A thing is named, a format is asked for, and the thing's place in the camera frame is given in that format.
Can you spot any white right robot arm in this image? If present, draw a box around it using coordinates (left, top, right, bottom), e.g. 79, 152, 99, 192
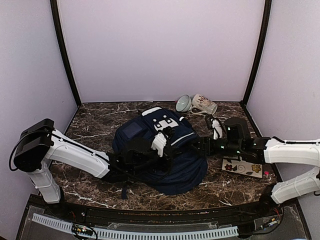
191, 115, 320, 217

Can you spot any small green circuit board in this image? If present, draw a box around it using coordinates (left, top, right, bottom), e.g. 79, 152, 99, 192
71, 224, 93, 238

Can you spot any right black frame post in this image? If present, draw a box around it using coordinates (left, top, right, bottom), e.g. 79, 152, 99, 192
240, 0, 272, 108

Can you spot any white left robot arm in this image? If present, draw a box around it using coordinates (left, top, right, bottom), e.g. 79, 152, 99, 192
9, 118, 173, 218

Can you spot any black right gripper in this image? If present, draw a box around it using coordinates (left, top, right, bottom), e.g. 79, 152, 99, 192
189, 135, 243, 156

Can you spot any white floral mug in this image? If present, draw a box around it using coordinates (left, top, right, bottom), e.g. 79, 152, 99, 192
190, 94, 218, 115

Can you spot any grey slotted cable duct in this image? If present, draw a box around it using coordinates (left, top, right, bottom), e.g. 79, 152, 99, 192
31, 213, 239, 240

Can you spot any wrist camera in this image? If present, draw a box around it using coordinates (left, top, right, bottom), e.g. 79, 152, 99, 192
151, 132, 167, 158
211, 118, 223, 140

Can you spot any tipped celadon bowl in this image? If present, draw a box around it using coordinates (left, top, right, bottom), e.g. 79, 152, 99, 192
175, 94, 192, 113

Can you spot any black frame post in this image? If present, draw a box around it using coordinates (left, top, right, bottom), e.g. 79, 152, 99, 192
240, 0, 272, 108
49, 0, 82, 108

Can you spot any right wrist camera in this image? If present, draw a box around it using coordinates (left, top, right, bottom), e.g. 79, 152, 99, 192
211, 118, 223, 140

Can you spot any black front rail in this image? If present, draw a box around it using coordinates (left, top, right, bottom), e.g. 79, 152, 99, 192
27, 194, 283, 226

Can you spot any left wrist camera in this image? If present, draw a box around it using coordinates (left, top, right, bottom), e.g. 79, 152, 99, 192
151, 132, 167, 158

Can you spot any navy blue student backpack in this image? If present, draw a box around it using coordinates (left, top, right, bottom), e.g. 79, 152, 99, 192
112, 107, 208, 195

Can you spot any left black frame post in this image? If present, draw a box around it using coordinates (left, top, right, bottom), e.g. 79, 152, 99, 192
49, 0, 82, 108

